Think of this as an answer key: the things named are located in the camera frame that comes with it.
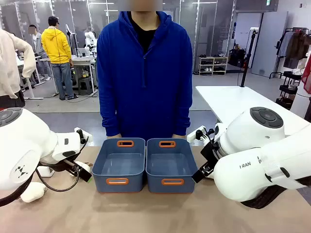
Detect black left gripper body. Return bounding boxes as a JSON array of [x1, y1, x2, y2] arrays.
[[39, 158, 79, 174]]

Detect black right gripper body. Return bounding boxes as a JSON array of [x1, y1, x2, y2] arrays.
[[200, 141, 221, 168]]

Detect white side table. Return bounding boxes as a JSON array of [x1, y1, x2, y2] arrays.
[[195, 85, 311, 136]]

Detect grey step stool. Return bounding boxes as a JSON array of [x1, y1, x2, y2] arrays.
[[77, 77, 94, 96]]

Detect white shoe rack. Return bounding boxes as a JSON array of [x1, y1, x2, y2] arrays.
[[197, 55, 229, 76]]

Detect black trolley cart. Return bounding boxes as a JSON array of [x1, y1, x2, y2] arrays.
[[275, 70, 303, 110]]

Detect black tripod stand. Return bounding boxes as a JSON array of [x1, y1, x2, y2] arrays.
[[240, 29, 259, 88]]

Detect person in blue hoodie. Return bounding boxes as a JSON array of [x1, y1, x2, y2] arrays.
[[96, 11, 193, 140]]

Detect white background desk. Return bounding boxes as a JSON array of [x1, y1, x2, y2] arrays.
[[39, 54, 98, 96]]

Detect person in cream sweater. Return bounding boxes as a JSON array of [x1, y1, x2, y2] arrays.
[[0, 28, 37, 109]]

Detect person in yellow hoodie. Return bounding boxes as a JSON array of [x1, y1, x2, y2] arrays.
[[41, 16, 79, 101]]

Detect person in grey top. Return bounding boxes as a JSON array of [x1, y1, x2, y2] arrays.
[[27, 24, 52, 82]]

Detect grey door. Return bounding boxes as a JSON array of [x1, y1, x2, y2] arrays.
[[251, 11, 289, 78]]

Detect red hanging garment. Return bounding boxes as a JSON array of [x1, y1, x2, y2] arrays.
[[301, 51, 311, 95]]

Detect black clothes rack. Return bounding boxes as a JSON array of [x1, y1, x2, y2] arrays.
[[269, 27, 311, 80]]

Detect brown hanging coat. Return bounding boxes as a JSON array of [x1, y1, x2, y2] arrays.
[[283, 31, 311, 69]]

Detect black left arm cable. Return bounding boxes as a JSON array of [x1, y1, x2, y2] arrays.
[[35, 135, 89, 193]]

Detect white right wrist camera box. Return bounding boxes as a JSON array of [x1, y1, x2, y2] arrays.
[[187, 125, 207, 142]]

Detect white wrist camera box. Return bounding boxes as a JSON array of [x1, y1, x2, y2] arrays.
[[187, 125, 207, 142], [73, 127, 94, 144]]

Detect blue basket orange handles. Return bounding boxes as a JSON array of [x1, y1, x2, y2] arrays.
[[92, 137, 146, 194], [145, 137, 198, 194]]

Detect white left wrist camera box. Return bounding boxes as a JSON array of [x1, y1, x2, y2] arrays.
[[73, 127, 94, 144]]

